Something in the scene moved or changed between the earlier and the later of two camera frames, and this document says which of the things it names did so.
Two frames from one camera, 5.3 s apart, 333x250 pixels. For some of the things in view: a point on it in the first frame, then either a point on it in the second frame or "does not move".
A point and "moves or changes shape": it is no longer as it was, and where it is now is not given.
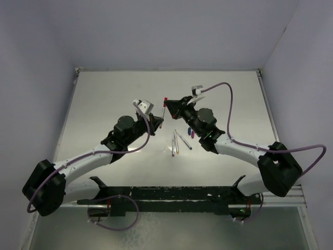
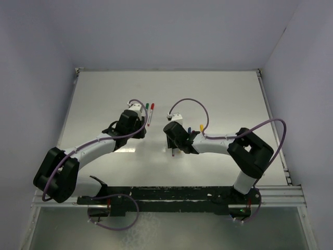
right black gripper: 178,108 → 170,144
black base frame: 117,200 does not move
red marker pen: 160,126 moves or changes shape
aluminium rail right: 294,198 does not move
